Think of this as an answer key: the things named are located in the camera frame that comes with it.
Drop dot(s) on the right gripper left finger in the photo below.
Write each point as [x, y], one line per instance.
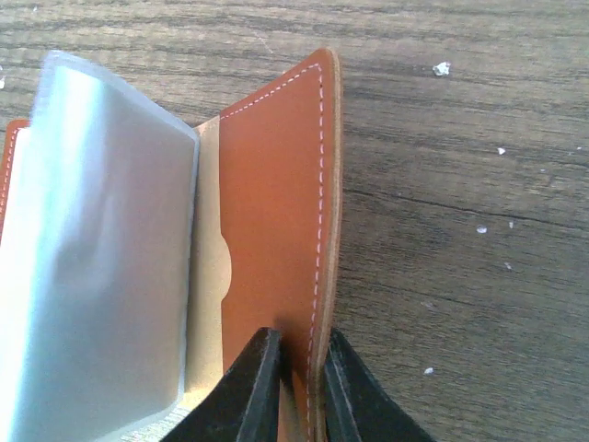
[244, 405]

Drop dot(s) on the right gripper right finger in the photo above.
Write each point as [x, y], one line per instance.
[356, 406]

